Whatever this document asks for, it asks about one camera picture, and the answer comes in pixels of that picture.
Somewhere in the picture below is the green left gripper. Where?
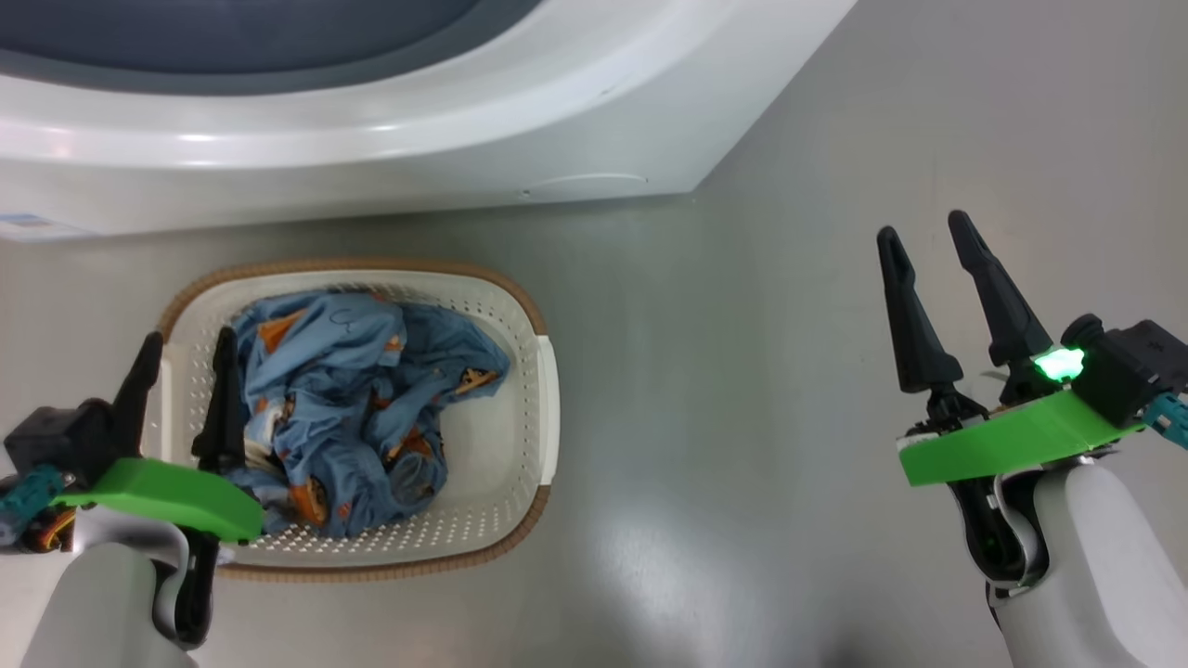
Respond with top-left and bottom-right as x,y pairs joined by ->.
51,327 -> 264,544

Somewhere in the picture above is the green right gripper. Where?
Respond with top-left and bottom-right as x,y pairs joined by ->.
877,210 -> 1147,488

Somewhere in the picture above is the blue patterned garment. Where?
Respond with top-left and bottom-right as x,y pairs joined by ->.
232,311 -> 511,541
227,289 -> 409,446

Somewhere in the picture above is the grey rubber door gasket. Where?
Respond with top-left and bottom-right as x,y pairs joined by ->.
0,0 -> 544,96

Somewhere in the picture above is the white front-load washing machine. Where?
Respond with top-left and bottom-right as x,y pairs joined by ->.
0,0 -> 859,242

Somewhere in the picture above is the blue energy label sticker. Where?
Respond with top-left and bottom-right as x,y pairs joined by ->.
0,213 -> 98,242

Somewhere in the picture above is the cream perforated laundry basket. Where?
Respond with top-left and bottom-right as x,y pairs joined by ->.
156,258 -> 560,584

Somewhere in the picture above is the round white filter cover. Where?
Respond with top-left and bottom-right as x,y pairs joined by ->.
520,173 -> 651,198

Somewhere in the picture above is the teal left camera connector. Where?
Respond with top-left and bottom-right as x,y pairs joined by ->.
0,464 -> 64,544

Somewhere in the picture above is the teal camera connector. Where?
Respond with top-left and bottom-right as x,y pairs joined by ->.
1142,392 -> 1188,451
0,464 -> 64,544

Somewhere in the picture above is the teal right camera connector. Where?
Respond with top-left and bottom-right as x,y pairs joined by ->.
1142,392 -> 1188,451

